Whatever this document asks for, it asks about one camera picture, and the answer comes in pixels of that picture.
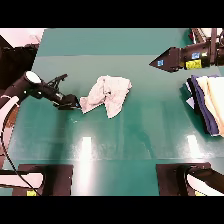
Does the navy blue garment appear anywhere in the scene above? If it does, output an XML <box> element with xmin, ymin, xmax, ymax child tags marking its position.
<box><xmin>189</xmin><ymin>74</ymin><xmax>222</xmax><ymax>137</ymax></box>

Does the black garment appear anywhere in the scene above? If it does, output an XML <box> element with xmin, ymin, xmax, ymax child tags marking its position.
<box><xmin>184</xmin><ymin>77</ymin><xmax>212</xmax><ymax>134</ymax></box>

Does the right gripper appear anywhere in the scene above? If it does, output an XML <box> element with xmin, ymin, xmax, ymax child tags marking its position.
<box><xmin>169</xmin><ymin>44</ymin><xmax>212</xmax><ymax>72</ymax></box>

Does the black cable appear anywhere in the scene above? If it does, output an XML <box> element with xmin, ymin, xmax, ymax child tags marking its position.
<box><xmin>0</xmin><ymin>121</ymin><xmax>42</xmax><ymax>197</ymax></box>

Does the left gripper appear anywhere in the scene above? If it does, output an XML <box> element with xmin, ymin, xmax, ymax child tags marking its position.
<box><xmin>53</xmin><ymin>94</ymin><xmax>77</xmax><ymax>111</ymax></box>

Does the cream garment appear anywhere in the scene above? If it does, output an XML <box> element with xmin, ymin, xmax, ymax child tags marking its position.
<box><xmin>195</xmin><ymin>75</ymin><xmax>224</xmax><ymax>138</ymax></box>

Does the white garment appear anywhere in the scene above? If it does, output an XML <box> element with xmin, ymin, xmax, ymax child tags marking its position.
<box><xmin>78</xmin><ymin>75</ymin><xmax>133</xmax><ymax>120</ymax></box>

